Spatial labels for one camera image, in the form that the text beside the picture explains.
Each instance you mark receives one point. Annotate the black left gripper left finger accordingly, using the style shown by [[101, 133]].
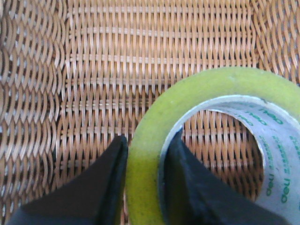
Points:
[[92, 198]]

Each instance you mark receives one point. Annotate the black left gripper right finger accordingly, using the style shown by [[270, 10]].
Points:
[[194, 196]]

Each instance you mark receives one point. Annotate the yellow tape roll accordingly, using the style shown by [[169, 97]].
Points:
[[241, 123]]

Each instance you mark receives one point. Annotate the brown wicker basket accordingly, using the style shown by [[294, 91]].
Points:
[[76, 73]]

